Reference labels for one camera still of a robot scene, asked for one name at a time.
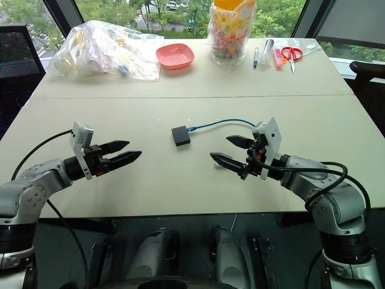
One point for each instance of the pink highlighter marker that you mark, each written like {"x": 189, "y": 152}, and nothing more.
{"x": 278, "y": 58}

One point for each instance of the bag of colourful snacks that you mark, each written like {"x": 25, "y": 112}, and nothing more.
{"x": 230, "y": 33}

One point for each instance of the small clear plastic bag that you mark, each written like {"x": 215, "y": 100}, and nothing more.
{"x": 309, "y": 46}

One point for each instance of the clear plastic bag of items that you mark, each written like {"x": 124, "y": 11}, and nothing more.
{"x": 102, "y": 51}

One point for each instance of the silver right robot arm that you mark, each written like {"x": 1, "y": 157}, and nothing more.
{"x": 337, "y": 204}

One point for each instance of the small black box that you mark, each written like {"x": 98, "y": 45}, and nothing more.
{"x": 180, "y": 136}

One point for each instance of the black mesh office chair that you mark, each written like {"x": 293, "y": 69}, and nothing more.
{"x": 18, "y": 54}

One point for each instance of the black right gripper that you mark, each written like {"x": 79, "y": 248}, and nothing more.
{"x": 255, "y": 156}

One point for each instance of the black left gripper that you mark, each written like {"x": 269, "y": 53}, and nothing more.
{"x": 95, "y": 161}

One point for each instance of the grey left robot leg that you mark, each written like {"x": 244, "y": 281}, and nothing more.
{"x": 150, "y": 256}

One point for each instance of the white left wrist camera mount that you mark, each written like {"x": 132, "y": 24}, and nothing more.
{"x": 80, "y": 141}

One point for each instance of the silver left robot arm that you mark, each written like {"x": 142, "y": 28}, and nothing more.
{"x": 27, "y": 192}

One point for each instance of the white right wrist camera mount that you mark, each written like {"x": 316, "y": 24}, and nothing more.
{"x": 272, "y": 141}

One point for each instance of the pink plastic bowl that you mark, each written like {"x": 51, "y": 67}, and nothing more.
{"x": 175, "y": 56}

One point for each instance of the grey right robot leg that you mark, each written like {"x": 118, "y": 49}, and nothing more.
{"x": 228, "y": 256}

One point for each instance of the grey robot leg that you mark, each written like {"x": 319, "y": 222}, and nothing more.
{"x": 228, "y": 256}
{"x": 150, "y": 256}

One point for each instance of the blue capped pen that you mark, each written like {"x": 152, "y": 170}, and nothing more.
{"x": 256, "y": 57}

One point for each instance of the clear plastic tube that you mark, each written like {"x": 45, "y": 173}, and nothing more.
{"x": 266, "y": 52}

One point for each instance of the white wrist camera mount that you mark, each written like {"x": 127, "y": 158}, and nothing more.
{"x": 80, "y": 141}
{"x": 272, "y": 141}

